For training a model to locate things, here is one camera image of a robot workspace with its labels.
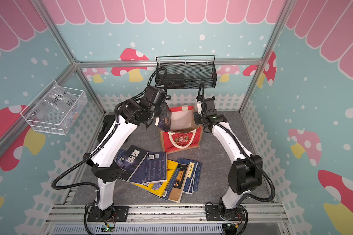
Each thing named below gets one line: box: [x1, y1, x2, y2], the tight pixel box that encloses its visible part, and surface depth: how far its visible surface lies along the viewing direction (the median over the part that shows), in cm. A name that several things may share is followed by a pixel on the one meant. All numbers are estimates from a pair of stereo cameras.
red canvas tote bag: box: [159, 105, 204, 154], surface depth 91 cm
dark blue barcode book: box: [134, 151, 168, 185], surface depth 86 cm
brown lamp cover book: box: [161, 163, 190, 204], surface depth 81 cm
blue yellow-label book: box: [177, 158, 202, 195], surface depth 85 cm
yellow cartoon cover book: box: [132, 159, 179, 198], surface depth 81 cm
